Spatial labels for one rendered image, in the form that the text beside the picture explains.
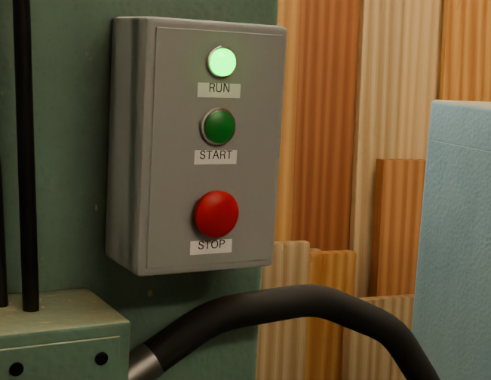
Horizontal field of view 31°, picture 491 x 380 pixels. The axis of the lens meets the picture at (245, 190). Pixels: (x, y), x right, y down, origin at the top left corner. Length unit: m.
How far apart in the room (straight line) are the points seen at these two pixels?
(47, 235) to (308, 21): 1.62
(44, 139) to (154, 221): 0.09
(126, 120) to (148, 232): 0.07
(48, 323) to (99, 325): 0.03
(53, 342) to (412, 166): 1.75
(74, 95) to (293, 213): 1.60
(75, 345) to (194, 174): 0.13
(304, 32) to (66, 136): 1.60
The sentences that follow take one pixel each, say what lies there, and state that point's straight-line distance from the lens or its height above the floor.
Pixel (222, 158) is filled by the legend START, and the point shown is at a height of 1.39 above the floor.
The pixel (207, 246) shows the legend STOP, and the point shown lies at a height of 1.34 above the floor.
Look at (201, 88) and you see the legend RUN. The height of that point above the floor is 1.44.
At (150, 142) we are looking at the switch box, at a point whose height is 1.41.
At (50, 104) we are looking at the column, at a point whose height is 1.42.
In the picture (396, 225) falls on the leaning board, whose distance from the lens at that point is 2.21.
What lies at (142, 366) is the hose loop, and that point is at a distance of 0.59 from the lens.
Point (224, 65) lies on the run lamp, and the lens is 0.55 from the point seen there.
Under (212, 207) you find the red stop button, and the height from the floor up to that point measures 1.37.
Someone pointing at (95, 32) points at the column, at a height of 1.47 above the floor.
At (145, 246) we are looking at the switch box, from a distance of 0.55.
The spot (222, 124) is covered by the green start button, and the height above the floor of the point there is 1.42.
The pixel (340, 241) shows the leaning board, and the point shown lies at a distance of 2.24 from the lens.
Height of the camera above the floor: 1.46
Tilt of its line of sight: 9 degrees down
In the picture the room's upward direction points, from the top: 3 degrees clockwise
